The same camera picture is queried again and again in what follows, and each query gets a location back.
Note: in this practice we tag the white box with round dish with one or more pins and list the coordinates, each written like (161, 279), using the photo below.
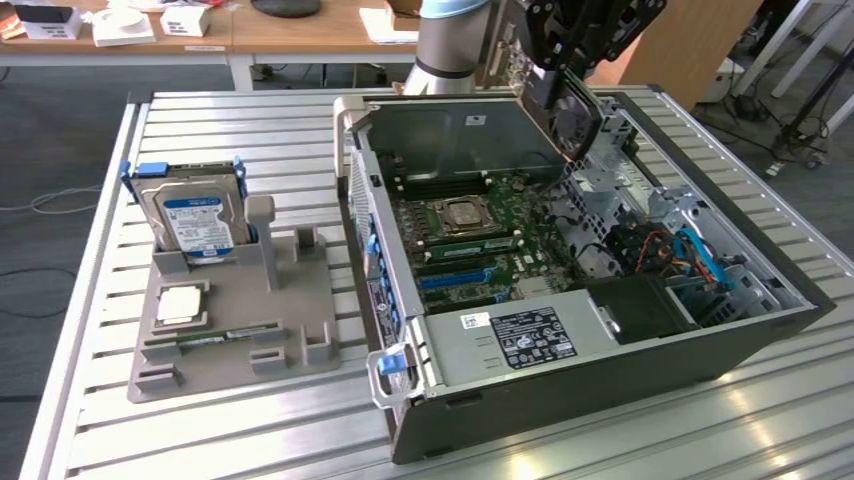
(123, 35)

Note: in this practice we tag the green RAM stick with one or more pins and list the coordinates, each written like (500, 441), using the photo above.
(233, 334)
(467, 249)

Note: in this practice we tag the hard disk with blue carrier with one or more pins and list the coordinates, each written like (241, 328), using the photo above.
(193, 220)

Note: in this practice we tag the grey parts rack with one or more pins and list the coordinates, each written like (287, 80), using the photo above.
(240, 295)

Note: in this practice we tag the white box with black device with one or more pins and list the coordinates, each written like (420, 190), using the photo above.
(53, 30)

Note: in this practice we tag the blue case latch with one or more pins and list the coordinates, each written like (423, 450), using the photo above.
(390, 364)

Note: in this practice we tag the black graphics card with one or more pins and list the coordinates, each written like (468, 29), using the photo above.
(574, 125)

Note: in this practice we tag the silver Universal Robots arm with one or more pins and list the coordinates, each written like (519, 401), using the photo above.
(443, 45)

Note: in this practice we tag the green motherboard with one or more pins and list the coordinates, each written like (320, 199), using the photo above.
(408, 250)

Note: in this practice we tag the brown cardboard box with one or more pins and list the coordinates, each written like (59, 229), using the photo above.
(403, 7)

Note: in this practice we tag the white paper stack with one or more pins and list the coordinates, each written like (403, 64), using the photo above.
(387, 30)

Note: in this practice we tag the white table frame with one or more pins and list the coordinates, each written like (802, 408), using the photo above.
(802, 50)

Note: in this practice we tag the black wheeled stand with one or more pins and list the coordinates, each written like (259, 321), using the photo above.
(794, 135)

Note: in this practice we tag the white floor box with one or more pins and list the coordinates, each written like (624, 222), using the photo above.
(727, 82)

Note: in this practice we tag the metal CPU socket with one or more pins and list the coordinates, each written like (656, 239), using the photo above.
(467, 215)

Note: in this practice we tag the white labelled box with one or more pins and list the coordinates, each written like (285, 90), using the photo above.
(187, 22)

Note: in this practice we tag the black open PC case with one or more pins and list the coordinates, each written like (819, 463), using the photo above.
(600, 395)

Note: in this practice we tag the silver CPU chip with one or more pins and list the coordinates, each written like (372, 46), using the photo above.
(180, 305)

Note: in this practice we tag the dark grey round object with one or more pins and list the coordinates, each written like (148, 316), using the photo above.
(287, 7)

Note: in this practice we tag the silver chipset heatsink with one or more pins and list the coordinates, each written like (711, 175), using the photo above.
(534, 289)

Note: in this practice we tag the wooden cabinet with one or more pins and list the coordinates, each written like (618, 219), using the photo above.
(700, 50)

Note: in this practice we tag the blue expansion slot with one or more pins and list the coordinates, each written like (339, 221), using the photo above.
(454, 280)

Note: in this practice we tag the grey power supply unit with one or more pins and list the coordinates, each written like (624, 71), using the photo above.
(460, 350)

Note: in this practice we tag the blue card retention clips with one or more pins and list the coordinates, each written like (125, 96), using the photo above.
(383, 280)

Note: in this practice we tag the red book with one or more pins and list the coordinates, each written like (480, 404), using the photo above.
(9, 27)

